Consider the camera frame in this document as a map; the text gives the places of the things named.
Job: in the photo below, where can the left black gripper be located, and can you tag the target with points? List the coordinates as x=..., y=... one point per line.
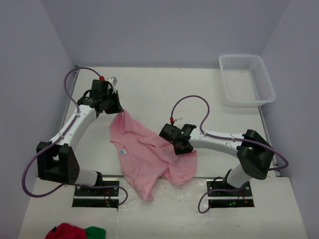
x=117, y=107

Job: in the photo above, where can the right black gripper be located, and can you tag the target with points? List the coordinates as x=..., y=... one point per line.
x=180, y=151

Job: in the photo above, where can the pink t shirt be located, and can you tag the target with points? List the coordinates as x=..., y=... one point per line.
x=144, y=156

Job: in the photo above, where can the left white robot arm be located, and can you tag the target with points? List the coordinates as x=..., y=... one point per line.
x=57, y=161

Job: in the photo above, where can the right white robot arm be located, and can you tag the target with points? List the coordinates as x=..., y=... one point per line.
x=254, y=154

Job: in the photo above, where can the white plastic basket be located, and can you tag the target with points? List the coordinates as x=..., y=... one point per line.
x=246, y=80

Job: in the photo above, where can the green folded t shirt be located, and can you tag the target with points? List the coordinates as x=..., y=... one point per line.
x=95, y=233

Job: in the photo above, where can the red folded t shirt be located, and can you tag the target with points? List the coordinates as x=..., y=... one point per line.
x=66, y=231

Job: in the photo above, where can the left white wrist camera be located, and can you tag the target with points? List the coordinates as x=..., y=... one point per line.
x=112, y=80

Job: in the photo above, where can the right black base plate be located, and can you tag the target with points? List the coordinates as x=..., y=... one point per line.
x=241, y=199

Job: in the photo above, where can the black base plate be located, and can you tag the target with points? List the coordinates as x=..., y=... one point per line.
x=98, y=198
x=241, y=199

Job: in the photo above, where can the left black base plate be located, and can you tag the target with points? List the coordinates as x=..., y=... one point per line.
x=98, y=198

